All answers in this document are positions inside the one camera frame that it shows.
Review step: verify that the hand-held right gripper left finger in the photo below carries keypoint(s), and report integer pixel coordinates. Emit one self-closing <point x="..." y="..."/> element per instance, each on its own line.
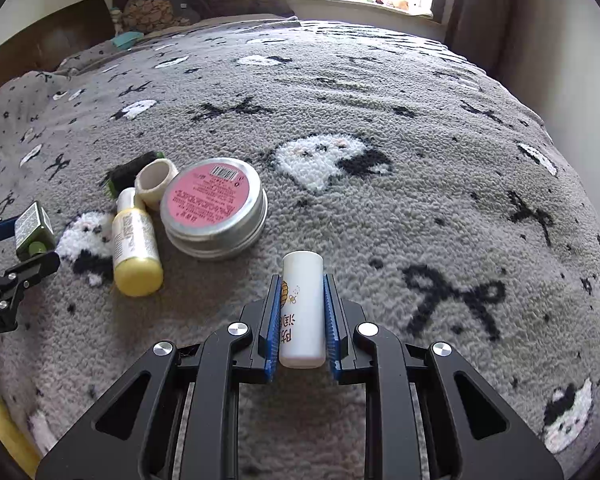
<point x="272" y="330"/>

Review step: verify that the white cylindrical tube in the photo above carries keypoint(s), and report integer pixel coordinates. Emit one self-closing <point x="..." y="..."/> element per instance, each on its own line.
<point x="302" y="310"/>

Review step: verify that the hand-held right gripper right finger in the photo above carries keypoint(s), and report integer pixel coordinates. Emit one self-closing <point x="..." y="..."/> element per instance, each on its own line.
<point x="332" y="330"/>

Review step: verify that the grey printed blanket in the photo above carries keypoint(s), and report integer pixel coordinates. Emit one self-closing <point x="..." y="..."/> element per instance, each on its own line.
<point x="380" y="110"/>

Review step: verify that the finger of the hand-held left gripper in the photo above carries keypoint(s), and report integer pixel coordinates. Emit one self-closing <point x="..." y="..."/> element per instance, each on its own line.
<point x="2" y="229"/>
<point x="35" y="267"/>

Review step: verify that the brown patterned cushion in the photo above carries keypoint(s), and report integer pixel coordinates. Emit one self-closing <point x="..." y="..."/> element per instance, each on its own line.
<point x="150" y="7"/>

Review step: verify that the white tape roll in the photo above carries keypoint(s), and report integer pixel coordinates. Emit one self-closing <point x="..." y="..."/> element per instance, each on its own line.
<point x="152" y="192"/>

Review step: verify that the dark wooden headboard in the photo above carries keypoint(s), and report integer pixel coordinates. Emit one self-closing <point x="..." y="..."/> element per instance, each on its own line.
<point x="55" y="35"/>

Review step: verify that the black thread spool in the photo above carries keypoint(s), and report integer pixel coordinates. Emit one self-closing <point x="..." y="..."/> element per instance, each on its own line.
<point x="125" y="172"/>

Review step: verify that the yellow bottle with white cap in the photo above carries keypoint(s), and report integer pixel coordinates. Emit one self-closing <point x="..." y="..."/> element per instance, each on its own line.
<point x="135" y="255"/>

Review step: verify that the round tin with pink label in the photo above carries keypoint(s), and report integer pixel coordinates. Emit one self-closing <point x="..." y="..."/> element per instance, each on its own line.
<point x="205" y="195"/>

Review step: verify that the dark cloth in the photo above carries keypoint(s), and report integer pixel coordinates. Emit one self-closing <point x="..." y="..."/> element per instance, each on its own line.
<point x="260" y="5"/>

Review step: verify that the green bottle with grey label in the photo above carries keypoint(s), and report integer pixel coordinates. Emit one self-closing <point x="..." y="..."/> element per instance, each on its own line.
<point x="35" y="220"/>

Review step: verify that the teal cloth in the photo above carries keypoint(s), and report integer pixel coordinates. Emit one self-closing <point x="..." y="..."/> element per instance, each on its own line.
<point x="129" y="40"/>

